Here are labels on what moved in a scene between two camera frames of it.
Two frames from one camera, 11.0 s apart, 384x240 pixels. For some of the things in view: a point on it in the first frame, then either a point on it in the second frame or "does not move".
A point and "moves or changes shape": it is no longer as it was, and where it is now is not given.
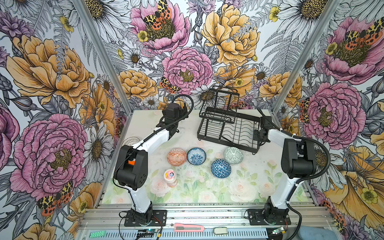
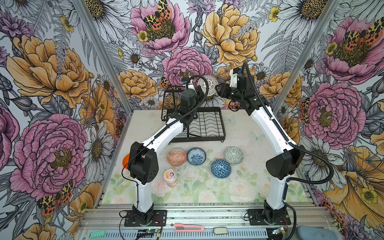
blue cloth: (307, 232) does not move
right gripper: (255, 136) to (224, 89)
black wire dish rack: (220, 122) moves or changes shape
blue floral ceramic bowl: (196, 156) does not move
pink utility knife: (182, 227) does not move
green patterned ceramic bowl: (233, 155) does not move
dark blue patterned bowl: (220, 168) does not move
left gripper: (183, 111) to (200, 92)
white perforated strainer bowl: (130, 141) to (213, 84)
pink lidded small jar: (170, 176) does not move
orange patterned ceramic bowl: (176, 157) does not move
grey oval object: (220, 230) does not move
